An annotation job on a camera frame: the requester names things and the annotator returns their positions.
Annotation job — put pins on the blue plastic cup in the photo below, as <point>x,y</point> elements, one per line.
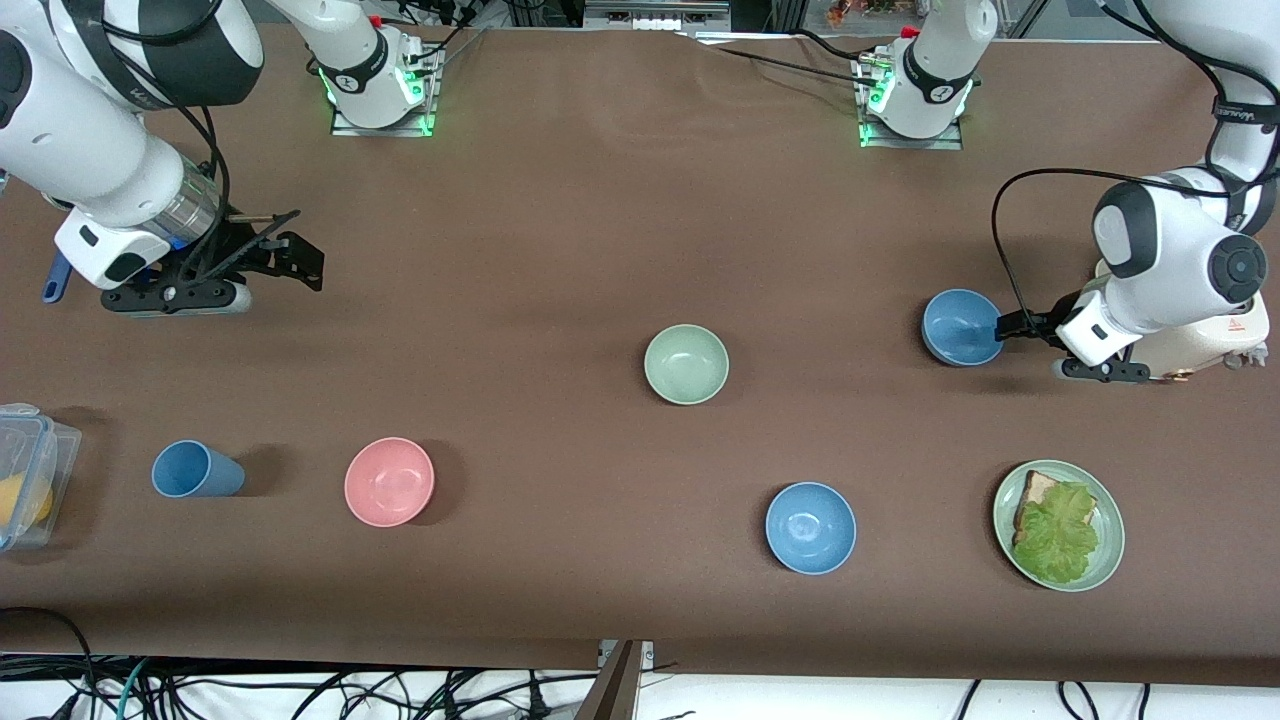
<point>195,470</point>

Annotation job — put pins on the clear plastic food container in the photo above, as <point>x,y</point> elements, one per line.
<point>55,450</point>

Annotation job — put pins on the blue bowl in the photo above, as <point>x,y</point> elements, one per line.
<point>811,528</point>
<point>958,327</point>

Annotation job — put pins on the bread slice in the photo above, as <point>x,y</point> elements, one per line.
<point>1038,488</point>

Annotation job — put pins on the pink bowl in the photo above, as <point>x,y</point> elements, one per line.
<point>389,482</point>

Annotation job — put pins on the light green bowl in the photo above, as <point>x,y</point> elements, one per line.
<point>686,364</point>

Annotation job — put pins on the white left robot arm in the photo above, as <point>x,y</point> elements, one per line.
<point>1170,250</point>

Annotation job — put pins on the grey metal box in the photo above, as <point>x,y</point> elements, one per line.
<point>655,10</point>

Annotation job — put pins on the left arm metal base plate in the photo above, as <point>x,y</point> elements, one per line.
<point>900,143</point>

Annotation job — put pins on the yellow food piece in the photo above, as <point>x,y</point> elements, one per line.
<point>25,503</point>

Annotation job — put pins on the light green plate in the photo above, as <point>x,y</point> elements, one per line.
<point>1110,540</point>

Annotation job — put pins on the dark angled bar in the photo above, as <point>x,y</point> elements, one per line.
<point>612,695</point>

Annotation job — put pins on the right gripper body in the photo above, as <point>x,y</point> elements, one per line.
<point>243,247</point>

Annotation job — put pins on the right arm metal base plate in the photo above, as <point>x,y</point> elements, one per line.
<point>345,128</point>

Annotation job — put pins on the orange background items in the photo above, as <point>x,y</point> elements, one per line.
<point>860,12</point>

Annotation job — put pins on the green lettuce leaf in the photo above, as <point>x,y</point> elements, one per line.
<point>1055,540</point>

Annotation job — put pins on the grey metal table bracket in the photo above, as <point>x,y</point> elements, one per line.
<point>648,652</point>

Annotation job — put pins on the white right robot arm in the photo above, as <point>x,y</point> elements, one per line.
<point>90,150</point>

